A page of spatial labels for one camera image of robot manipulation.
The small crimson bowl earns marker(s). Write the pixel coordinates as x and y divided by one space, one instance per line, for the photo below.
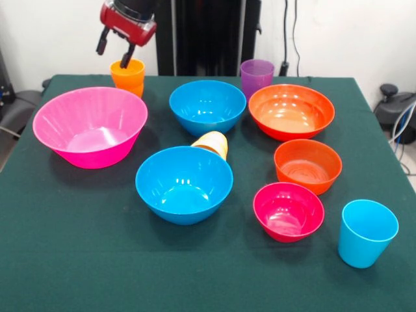
287 211

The blue bowl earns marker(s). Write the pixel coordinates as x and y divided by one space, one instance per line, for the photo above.
207 107
184 185

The yellow cup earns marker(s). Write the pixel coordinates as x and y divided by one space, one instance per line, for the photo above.
213 141

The orange cup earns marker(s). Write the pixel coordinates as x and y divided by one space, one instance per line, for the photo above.
130 81

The large pink bowl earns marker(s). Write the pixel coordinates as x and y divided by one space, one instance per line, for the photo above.
91 130

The black equipment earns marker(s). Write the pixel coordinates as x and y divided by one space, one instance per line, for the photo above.
5 81

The dark green table cloth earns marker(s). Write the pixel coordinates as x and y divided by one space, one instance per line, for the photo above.
81 260

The large orange bowl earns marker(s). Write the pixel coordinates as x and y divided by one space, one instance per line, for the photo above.
292 120

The purple cup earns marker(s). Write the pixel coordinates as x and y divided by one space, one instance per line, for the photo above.
256 78

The light blue cup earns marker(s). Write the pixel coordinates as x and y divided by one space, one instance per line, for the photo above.
367 234

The small orange bowl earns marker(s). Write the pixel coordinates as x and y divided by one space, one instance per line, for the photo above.
307 165

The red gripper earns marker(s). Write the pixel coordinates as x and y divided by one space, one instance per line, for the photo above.
128 26

